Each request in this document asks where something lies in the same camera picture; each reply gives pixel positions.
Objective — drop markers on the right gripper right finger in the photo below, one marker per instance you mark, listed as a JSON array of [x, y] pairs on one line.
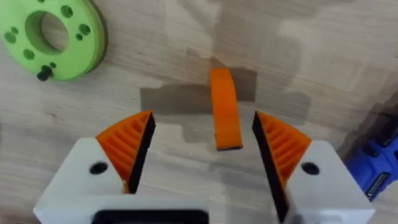
[[317, 186]]

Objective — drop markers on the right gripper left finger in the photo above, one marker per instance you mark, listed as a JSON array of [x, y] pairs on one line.
[[90, 168]]

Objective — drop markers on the blue electric screwdriver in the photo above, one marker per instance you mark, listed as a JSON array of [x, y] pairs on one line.
[[371, 161]]

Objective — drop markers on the small black screw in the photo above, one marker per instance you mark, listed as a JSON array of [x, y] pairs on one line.
[[44, 73]]

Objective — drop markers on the orange ribbed wedge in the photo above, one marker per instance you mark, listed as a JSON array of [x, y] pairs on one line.
[[225, 109]]

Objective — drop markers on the green disc with holes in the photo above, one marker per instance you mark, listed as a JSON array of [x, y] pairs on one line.
[[49, 37]]

